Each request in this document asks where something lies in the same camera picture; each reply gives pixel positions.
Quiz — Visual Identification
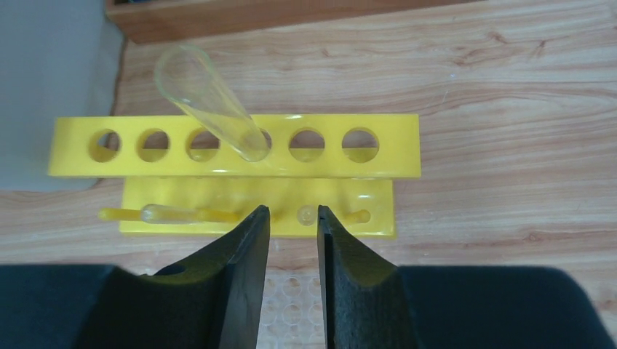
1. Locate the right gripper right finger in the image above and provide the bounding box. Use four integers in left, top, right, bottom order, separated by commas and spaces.
317, 206, 615, 348

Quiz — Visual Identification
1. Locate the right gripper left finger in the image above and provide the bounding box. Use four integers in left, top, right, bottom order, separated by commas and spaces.
1, 205, 270, 348

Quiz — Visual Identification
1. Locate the clear glass test tube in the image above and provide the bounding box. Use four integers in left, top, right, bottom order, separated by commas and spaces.
140, 204, 203, 225

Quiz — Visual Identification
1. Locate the clear plastic tube rack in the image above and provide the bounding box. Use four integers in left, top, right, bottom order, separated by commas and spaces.
256, 269, 326, 348

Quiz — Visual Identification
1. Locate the yellow test tube rack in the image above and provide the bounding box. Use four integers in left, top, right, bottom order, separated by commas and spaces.
48, 114, 421, 238

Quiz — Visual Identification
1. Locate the beige plastic bin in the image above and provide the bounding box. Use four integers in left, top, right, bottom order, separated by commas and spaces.
1, 1, 124, 192

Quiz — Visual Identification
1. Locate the wooden compartment tray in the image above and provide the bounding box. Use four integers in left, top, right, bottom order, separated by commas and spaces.
103, 0, 465, 44

